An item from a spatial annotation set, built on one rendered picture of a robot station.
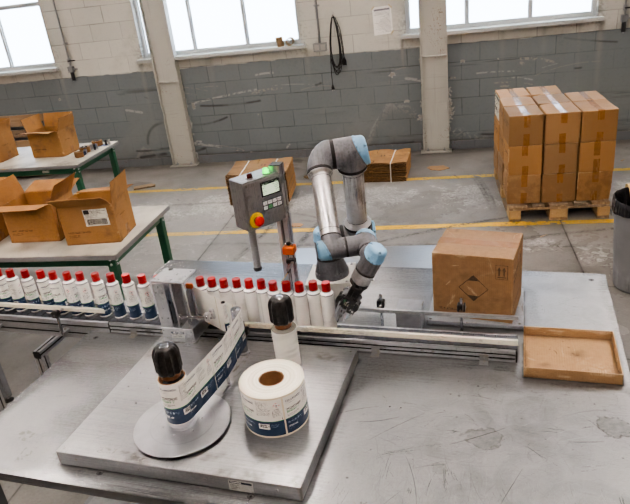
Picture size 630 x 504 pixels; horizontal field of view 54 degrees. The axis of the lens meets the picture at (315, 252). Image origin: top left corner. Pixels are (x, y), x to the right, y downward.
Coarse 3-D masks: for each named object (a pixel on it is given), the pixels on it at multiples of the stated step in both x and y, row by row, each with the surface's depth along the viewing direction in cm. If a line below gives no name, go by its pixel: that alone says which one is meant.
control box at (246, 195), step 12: (240, 180) 225; (252, 180) 224; (264, 180) 226; (240, 192) 224; (252, 192) 225; (240, 204) 227; (252, 204) 226; (240, 216) 230; (252, 216) 227; (264, 216) 231; (276, 216) 234; (252, 228) 229
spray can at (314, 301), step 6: (312, 282) 232; (312, 288) 232; (312, 294) 232; (318, 294) 233; (312, 300) 233; (318, 300) 234; (312, 306) 234; (318, 306) 234; (312, 312) 236; (318, 312) 235; (312, 318) 237; (318, 318) 236; (312, 324) 238; (318, 324) 237
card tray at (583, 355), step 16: (528, 336) 229; (544, 336) 227; (560, 336) 226; (576, 336) 224; (592, 336) 222; (608, 336) 221; (528, 352) 220; (544, 352) 219; (560, 352) 218; (576, 352) 217; (592, 352) 216; (608, 352) 215; (528, 368) 206; (544, 368) 205; (560, 368) 210; (576, 368) 209; (592, 368) 208; (608, 368) 207
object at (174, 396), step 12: (156, 348) 184; (168, 348) 183; (156, 360) 182; (168, 360) 182; (180, 360) 186; (156, 372) 187; (168, 372) 184; (180, 372) 189; (168, 384) 186; (180, 384) 187; (168, 396) 187; (180, 396) 188; (168, 408) 189; (180, 408) 189; (168, 420) 192; (180, 420) 191; (192, 420) 194
